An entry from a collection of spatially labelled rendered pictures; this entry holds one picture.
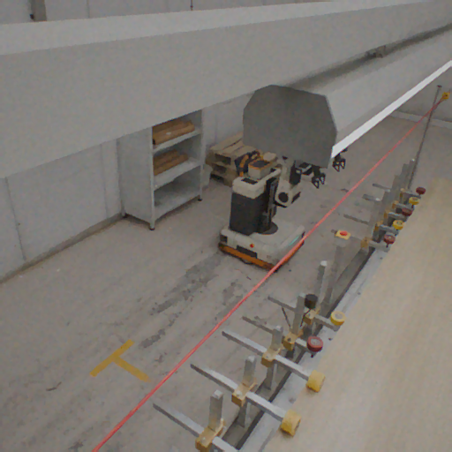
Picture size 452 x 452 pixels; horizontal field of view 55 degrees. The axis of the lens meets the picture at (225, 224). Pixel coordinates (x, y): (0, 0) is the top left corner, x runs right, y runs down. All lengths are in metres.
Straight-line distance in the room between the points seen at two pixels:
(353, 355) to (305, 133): 1.86
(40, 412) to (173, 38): 3.04
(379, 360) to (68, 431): 1.88
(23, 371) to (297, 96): 3.15
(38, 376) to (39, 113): 3.23
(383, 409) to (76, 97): 2.01
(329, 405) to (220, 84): 1.85
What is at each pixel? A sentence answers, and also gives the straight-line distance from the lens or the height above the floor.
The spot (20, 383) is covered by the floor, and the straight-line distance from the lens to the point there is 3.41.
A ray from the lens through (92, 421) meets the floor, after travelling 3.10.
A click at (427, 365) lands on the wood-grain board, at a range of 2.40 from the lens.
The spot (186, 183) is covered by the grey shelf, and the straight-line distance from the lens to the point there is 5.38.
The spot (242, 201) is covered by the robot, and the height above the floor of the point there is 0.63.
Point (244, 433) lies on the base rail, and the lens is 2.17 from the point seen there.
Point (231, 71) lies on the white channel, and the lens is 0.33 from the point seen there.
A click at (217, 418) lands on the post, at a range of 1.77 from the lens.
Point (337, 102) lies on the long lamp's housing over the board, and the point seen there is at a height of 2.37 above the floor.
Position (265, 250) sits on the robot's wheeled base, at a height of 0.25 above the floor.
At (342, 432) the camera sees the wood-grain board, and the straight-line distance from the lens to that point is 2.01.
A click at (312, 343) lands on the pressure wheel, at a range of 2.28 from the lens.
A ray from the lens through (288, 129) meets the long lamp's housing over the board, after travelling 0.52.
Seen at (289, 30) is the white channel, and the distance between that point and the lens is 0.40.
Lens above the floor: 2.50
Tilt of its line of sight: 31 degrees down
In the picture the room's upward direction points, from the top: 4 degrees clockwise
